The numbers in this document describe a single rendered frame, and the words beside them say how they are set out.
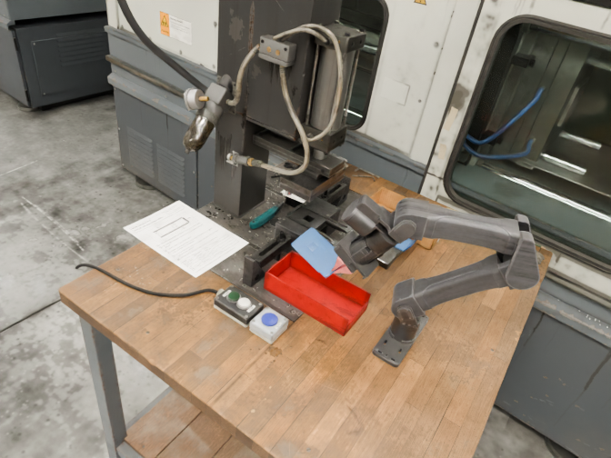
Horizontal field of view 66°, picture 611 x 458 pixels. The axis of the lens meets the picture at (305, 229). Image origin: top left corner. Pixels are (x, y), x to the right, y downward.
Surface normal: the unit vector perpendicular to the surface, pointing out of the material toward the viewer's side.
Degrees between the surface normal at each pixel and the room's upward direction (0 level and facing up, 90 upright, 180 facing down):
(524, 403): 90
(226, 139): 90
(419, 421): 0
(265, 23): 90
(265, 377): 0
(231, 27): 90
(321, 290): 0
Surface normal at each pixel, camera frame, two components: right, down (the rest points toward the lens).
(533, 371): -0.60, 0.41
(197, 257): 0.14, -0.80
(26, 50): 0.79, 0.45
